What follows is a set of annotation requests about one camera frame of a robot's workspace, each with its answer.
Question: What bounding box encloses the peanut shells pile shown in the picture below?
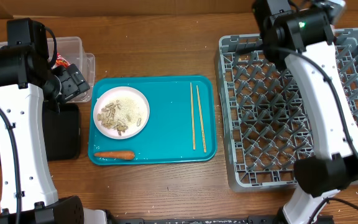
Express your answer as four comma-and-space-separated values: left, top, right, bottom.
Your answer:
96, 100, 143, 136

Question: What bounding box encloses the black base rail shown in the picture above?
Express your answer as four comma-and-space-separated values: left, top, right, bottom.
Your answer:
116, 215, 275, 224

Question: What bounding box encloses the pink round plate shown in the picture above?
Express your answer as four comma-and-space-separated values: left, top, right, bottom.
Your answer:
93, 86, 150, 139

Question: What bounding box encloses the clear plastic bin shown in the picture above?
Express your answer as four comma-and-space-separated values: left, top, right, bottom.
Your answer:
0, 32, 89, 112

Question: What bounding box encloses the teal serving tray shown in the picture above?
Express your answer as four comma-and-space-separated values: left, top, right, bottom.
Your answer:
88, 75, 217, 166

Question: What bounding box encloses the black plastic tray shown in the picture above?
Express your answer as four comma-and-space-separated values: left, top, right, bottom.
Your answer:
0, 102, 81, 166

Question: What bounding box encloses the grey dishwasher rack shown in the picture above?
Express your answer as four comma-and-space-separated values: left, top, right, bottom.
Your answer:
216, 28, 358, 192

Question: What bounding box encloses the orange carrot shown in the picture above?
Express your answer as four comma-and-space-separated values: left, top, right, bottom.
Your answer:
94, 151, 135, 160

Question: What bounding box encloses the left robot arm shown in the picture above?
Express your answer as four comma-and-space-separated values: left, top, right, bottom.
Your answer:
0, 18, 114, 223

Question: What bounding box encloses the red snack wrapper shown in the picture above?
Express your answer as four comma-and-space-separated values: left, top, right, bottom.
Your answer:
55, 53, 71, 68

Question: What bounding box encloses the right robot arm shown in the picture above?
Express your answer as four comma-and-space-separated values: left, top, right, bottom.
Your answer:
252, 0, 358, 223

